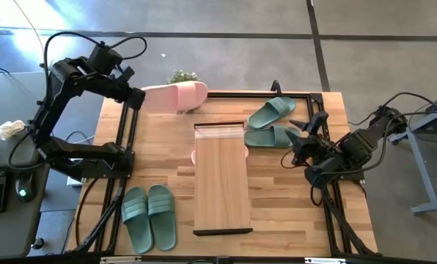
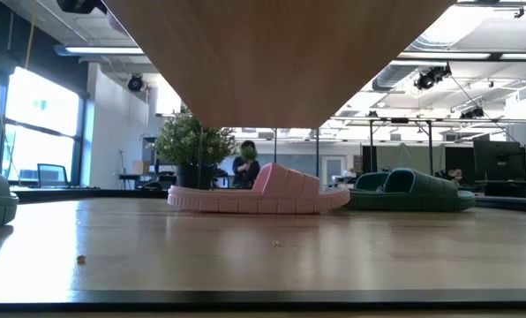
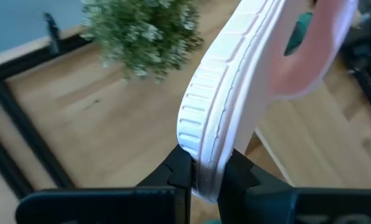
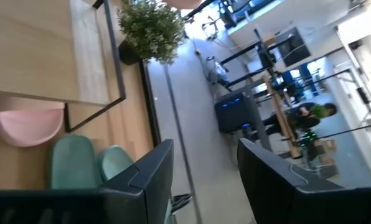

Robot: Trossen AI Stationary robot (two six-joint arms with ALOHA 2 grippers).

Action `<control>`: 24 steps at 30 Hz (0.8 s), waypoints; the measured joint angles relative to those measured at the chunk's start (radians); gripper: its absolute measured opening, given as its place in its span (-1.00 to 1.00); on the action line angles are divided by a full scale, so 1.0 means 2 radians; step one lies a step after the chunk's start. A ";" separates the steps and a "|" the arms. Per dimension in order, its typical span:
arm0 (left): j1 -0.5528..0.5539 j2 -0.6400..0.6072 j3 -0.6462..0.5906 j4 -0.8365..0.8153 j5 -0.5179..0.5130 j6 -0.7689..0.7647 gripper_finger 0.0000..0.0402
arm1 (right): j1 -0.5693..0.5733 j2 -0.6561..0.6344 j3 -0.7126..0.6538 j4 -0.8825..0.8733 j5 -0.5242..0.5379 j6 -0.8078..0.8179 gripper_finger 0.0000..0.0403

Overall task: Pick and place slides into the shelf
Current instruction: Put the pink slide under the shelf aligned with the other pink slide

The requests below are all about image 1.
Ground grey side table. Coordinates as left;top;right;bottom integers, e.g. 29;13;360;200
0;71;61;169

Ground black aluminium table frame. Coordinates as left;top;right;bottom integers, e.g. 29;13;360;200
71;79;379;257

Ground green rubber slide sandal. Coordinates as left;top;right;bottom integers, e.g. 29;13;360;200
121;186;155;255
246;96;298;131
243;124;303;149
147;183;177;252

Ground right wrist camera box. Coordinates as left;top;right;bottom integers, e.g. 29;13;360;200
306;111;330;135

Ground wooden shelf black wire legs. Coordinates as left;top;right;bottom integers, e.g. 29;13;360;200
191;120;254;237

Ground thin floor cable with plug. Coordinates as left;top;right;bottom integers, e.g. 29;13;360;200
12;0;47;70

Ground white power strip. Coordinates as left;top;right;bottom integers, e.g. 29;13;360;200
66;175;87;187

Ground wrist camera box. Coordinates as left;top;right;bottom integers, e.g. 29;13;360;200
88;45;124;76
306;111;330;135

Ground grey blue table frame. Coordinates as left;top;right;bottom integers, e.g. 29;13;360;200
389;91;437;216

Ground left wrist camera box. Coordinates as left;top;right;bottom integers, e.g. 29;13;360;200
88;45;124;76

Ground black computer mouse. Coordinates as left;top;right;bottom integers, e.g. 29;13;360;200
15;171;37;203

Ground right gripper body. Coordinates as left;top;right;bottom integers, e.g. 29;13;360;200
293;134;331;168

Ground grey keyboard desk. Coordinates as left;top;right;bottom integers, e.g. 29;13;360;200
0;163;51;260

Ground potted plant white flowers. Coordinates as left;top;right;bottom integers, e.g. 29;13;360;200
166;69;200;85

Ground crumpled white tissue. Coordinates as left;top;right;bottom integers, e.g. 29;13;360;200
0;120;27;142

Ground silver metal bracket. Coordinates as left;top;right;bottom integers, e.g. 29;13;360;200
100;256;142;264
304;257;348;264

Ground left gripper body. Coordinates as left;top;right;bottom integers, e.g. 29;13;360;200
108;75;147;111

